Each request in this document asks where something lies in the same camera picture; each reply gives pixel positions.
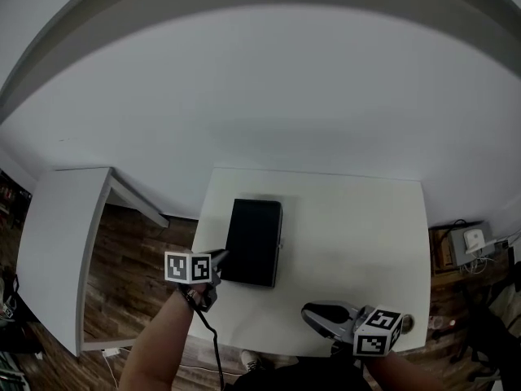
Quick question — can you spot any person's left forearm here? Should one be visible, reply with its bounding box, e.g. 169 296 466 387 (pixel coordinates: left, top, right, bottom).
120 289 196 391

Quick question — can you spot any beige cloth bag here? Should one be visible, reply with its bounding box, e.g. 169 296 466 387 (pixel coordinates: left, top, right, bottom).
488 283 521 329

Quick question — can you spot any silver wristwatch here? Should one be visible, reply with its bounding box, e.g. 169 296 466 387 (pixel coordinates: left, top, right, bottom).
177 287 200 307

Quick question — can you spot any black plastic tray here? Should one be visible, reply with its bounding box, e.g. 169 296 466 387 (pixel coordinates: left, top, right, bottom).
273 201 285 288

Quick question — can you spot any clear plastic bottle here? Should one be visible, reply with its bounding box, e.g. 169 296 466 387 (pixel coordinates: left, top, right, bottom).
427 315 456 330

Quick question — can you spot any grey metal box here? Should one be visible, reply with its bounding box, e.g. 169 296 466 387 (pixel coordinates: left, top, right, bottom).
447 222 496 267

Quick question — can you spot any person's left white shoe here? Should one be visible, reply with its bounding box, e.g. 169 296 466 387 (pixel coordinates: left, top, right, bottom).
239 349 266 372

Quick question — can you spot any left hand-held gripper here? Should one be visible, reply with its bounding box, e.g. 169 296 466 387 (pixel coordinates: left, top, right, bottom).
164 249 231 314

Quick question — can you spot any black box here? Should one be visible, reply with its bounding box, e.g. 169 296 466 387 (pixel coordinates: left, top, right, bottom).
220 197 284 288

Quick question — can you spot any white rectangular table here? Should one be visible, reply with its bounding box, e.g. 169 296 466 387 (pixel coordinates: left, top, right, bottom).
15 166 170 358

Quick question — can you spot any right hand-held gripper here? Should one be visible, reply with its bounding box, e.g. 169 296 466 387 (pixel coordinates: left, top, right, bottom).
301 301 404 357

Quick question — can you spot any black office chair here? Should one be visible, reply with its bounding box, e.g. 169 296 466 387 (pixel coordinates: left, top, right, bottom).
455 261 521 382

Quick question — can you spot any person's right forearm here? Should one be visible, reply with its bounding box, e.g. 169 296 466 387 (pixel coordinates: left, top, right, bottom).
361 352 449 391

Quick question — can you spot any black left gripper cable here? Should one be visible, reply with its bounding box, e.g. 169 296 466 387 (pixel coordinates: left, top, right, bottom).
187 295 225 391

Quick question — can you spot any brown cardboard box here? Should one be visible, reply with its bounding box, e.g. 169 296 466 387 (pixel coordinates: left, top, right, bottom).
429 226 453 275

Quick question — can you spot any white router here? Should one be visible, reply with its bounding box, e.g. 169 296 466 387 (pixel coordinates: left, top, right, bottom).
463 228 497 256

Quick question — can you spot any person's black clothing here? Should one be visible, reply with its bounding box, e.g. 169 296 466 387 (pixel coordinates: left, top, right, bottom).
225 354 370 391

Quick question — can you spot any white cable tangle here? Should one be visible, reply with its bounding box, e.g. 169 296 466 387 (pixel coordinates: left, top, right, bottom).
462 253 500 275

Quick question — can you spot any dark storage shelf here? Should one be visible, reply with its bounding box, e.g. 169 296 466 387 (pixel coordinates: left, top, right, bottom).
0 169 33 230

